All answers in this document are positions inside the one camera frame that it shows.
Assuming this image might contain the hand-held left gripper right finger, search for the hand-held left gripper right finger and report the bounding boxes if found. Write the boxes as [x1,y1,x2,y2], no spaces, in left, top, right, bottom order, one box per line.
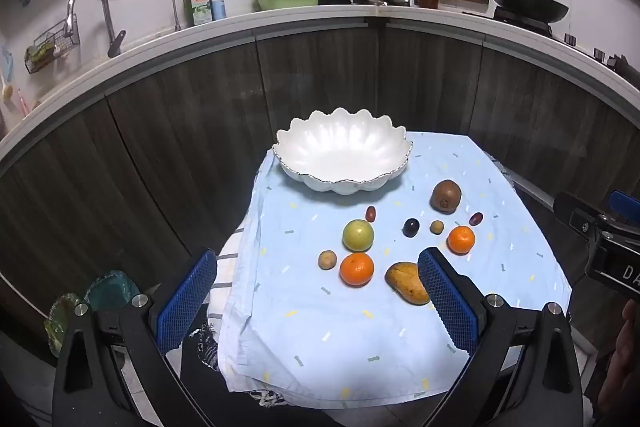
[417,246,585,427]

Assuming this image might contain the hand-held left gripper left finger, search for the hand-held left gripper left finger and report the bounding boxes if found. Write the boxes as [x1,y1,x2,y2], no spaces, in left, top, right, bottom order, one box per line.
[51,248,218,427]

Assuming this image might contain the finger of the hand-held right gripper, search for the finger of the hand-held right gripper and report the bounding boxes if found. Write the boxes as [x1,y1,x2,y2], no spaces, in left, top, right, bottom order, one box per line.
[610,190,640,220]
[552,191,608,239]

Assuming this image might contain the yellow brown mango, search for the yellow brown mango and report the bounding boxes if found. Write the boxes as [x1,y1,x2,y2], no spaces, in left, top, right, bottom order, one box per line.
[384,261,432,306]

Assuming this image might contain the orange tangerine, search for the orange tangerine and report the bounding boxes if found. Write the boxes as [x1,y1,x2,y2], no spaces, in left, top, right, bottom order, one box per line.
[339,252,375,288]
[447,225,476,255]

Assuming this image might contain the brown kiwi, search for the brown kiwi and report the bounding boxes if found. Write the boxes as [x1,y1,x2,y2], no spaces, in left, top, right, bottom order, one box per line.
[431,180,462,214]

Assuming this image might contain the green apple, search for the green apple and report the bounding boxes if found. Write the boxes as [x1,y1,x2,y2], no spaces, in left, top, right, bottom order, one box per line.
[342,219,375,253]

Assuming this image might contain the white scalloped bowl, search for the white scalloped bowl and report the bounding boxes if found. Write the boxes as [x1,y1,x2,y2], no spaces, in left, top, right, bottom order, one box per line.
[272,108,414,195]

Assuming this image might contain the person's right hand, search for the person's right hand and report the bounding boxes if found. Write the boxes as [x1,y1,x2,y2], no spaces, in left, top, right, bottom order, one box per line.
[597,299,640,418]

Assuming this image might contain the white striped towel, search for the white striped towel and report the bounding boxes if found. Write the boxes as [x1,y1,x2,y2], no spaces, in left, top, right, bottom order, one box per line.
[187,222,288,408]

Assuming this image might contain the light blue patterned cloth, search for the light blue patterned cloth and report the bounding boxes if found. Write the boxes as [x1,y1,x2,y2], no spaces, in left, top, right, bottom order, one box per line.
[217,130,573,410]

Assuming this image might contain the green plastic bag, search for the green plastic bag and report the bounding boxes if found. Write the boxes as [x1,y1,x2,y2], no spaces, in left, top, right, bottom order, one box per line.
[44,292,91,358]

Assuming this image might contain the dark wood kitchen counter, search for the dark wood kitchen counter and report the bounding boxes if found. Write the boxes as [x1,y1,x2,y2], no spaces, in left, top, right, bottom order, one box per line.
[0,2,640,365]

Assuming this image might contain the black gas stove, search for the black gas stove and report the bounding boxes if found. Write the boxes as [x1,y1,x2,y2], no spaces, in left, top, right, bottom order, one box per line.
[492,6,556,39]

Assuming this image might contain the slim metal tap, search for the slim metal tap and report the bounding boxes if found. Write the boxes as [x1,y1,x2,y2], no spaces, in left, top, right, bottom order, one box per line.
[170,0,188,32]

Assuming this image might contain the wire sink basket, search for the wire sink basket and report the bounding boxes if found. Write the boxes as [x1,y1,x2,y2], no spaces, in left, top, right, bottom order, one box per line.
[24,20,81,74]

